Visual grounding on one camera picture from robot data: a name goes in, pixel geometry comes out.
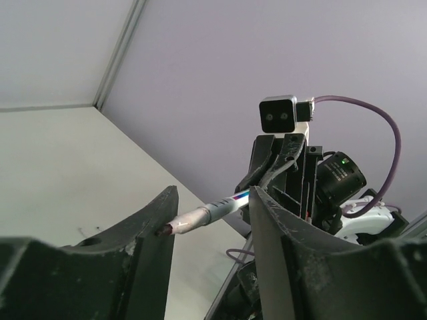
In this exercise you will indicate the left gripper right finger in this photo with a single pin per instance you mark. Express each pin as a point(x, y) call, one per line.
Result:
point(305, 273)

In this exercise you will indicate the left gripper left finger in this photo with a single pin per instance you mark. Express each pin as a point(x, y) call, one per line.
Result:
point(121, 273)

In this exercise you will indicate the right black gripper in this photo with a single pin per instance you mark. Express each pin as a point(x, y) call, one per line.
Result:
point(285, 168)

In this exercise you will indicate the thin white red-tip pen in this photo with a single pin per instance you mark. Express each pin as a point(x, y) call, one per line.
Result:
point(205, 214)

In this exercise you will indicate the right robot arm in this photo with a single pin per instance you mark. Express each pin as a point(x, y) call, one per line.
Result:
point(339, 201)

